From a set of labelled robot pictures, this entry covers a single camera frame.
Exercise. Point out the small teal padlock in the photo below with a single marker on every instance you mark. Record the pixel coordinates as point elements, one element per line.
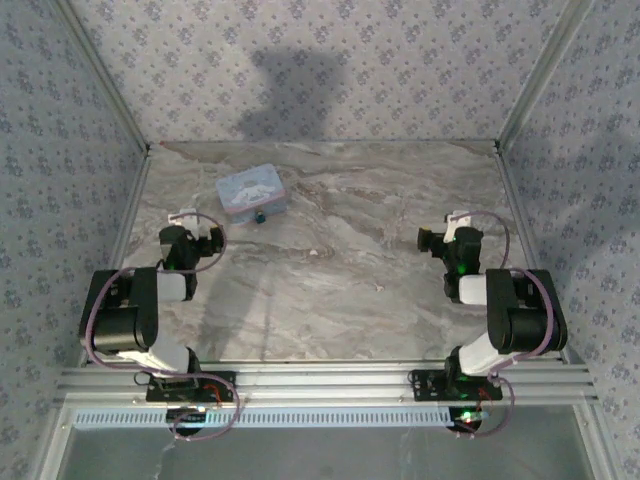
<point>260,217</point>

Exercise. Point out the pastel blue cartoon tin box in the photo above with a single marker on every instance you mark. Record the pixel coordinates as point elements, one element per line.
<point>250,192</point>

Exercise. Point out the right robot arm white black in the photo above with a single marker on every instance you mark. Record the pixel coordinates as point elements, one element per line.
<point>530,320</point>

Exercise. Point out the black controller board with LED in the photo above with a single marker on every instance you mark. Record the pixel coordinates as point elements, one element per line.
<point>187,419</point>
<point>467,420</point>

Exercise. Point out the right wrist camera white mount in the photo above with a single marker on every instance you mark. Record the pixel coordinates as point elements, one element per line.
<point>456,220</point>

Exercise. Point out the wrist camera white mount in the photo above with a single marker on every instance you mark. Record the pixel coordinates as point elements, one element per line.
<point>187,218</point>
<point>456,220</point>

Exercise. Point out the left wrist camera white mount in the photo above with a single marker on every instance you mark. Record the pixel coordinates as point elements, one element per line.
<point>187,218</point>

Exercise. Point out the aluminium table side rail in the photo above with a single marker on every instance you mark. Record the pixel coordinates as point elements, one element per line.
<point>117,255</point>
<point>535,255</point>

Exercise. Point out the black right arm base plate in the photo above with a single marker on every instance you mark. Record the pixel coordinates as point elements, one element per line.
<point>425,386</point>

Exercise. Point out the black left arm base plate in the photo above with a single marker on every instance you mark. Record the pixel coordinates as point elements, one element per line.
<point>225,386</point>

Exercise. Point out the wide aluminium mounting rail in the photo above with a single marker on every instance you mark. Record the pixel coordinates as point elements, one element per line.
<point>325,382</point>

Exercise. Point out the aluminium frame post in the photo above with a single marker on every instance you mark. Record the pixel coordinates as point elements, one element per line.
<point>545,75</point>
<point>102,75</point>

